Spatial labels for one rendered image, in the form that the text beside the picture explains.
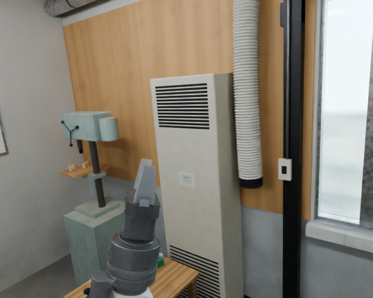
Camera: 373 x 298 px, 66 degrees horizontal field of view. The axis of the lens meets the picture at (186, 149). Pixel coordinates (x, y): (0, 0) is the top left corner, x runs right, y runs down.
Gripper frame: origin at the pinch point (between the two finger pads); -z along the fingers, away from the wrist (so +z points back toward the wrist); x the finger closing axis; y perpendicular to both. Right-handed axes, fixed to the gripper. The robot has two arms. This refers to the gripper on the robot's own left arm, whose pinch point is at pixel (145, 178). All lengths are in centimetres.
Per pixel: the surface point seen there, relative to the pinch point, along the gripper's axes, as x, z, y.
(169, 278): -129, 83, -33
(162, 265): -142, 81, -30
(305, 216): -110, 29, -110
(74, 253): -210, 107, 38
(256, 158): -115, -3, -73
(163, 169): -155, 16, -22
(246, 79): -108, -48, -56
